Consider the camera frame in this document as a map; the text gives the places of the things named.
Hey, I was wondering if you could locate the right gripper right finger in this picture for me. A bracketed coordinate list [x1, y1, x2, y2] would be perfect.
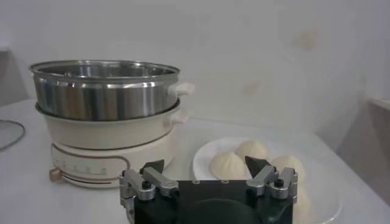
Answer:
[245, 155, 299, 204]

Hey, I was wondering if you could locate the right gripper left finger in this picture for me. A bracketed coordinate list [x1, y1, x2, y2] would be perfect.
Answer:
[118, 159, 180, 224]

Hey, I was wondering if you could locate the white steamed baozi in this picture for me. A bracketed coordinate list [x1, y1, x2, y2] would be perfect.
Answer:
[235, 139, 269, 162]
[209, 151, 247, 180]
[270, 155, 307, 182]
[292, 182, 314, 224]

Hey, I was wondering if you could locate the steel steamer basket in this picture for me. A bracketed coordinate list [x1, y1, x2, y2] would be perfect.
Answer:
[29, 60, 196, 122]

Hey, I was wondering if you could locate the white round plate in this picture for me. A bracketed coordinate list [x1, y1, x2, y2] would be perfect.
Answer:
[192, 136, 342, 224]

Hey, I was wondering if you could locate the cream electric cooker base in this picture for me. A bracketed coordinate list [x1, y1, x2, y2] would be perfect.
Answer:
[35, 102, 192, 189]

